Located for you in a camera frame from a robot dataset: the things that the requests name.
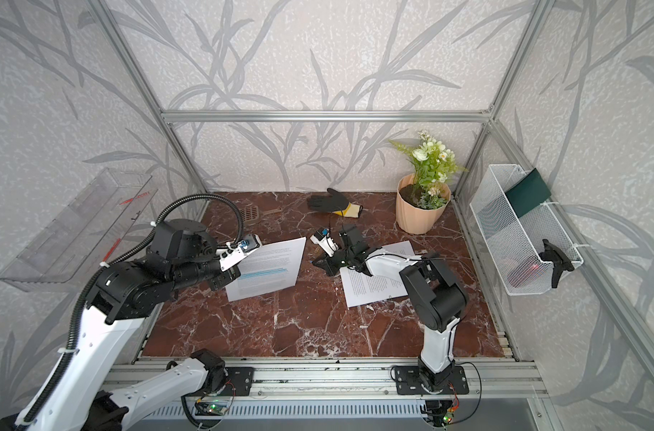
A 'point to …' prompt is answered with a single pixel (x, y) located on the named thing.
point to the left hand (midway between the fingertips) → (243, 253)
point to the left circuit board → (209, 409)
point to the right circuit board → (449, 415)
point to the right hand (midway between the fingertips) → (315, 260)
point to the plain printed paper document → (362, 289)
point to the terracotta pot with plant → (421, 197)
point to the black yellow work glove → (334, 202)
